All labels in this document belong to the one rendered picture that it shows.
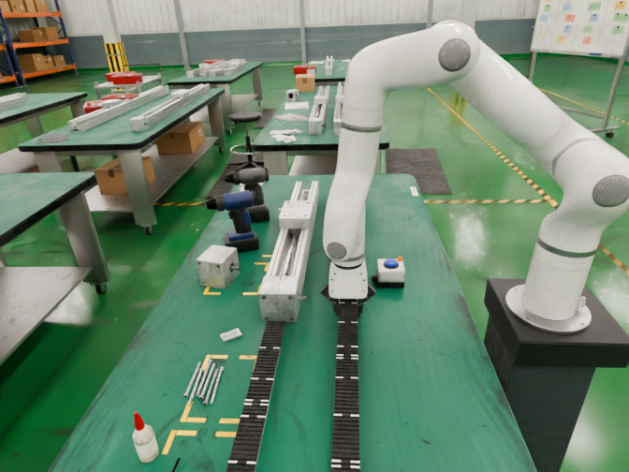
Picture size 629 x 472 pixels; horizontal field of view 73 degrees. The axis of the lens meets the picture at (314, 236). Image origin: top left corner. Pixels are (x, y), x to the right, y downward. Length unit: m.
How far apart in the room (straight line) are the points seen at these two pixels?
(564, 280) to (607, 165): 0.29
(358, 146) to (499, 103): 0.28
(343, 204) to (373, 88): 0.25
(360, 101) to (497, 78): 0.26
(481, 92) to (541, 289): 0.48
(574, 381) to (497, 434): 0.34
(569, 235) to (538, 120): 0.26
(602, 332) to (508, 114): 0.57
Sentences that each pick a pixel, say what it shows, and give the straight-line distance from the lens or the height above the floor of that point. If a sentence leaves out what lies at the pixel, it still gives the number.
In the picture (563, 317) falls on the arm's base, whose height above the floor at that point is 0.88.
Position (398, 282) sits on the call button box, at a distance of 1.32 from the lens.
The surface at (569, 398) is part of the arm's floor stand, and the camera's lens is 1.31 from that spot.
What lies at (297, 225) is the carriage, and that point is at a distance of 1.50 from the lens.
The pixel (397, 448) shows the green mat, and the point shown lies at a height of 0.78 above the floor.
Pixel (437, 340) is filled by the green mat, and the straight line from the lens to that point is 1.17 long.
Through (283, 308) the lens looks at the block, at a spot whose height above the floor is 0.83.
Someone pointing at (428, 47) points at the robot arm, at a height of 1.47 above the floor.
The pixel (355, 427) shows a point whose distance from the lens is 0.92.
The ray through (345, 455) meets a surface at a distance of 0.88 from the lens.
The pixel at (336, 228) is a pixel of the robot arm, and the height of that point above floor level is 1.11.
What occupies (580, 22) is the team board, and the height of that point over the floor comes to 1.33.
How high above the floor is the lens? 1.53
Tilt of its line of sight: 27 degrees down
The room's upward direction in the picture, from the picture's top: 2 degrees counter-clockwise
